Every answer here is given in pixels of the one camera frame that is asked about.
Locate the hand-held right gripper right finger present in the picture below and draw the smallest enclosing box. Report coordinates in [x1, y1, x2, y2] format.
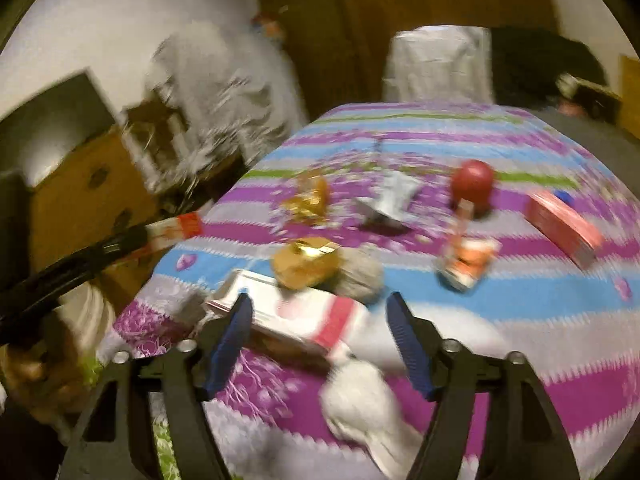
[386, 291, 583, 480]

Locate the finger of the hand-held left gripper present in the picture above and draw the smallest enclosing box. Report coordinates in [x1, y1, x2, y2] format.
[0, 225, 151, 347]

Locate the red ball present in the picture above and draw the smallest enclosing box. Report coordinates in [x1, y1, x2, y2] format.
[450, 159, 496, 216]

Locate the person's left hand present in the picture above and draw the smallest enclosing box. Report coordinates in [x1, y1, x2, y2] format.
[0, 346, 98, 426]

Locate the orange and white drink pouch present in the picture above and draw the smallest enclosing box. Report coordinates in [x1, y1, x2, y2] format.
[435, 199, 502, 292]

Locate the dark cardboard box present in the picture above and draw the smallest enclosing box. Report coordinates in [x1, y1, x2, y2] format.
[555, 74, 623, 123]

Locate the white knotted sock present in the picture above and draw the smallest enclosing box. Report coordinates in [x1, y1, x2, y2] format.
[320, 352, 428, 478]

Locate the small red and white packet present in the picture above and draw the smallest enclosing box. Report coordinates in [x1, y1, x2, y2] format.
[142, 212, 203, 256]

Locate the pink cardboard box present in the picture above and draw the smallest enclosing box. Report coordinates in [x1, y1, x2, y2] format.
[524, 191, 603, 270]

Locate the small grey wad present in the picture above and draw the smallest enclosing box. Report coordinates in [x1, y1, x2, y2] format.
[175, 292, 208, 326]

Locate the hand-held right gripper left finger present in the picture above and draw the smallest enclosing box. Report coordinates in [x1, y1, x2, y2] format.
[60, 292, 256, 480]

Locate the crumpled gold wrapper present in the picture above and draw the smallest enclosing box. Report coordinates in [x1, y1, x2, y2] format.
[280, 172, 332, 226]

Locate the black flat television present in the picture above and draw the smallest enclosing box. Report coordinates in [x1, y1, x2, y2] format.
[0, 70, 121, 171]

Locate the white and grey striped cloth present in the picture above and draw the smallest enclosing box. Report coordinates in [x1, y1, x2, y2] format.
[145, 20, 301, 171]

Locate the dark cloth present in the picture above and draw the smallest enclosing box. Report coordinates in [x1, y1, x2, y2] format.
[490, 25, 608, 111]

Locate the dark wooden wardrobe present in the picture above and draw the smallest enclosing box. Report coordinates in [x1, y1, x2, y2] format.
[252, 0, 561, 121]

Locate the white box with red label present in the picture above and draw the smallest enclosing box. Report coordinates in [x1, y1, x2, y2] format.
[205, 269, 368, 361]

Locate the white plastic-wrapped pillow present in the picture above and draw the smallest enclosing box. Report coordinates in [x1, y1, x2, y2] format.
[382, 25, 493, 106]

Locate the wooden chest of drawers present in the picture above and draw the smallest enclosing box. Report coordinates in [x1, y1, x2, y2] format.
[27, 127, 166, 306]

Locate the silver foil packet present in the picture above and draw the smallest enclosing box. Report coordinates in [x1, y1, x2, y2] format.
[356, 170, 421, 233]

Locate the grey rolled sock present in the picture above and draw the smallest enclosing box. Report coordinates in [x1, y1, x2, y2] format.
[327, 250, 385, 306]

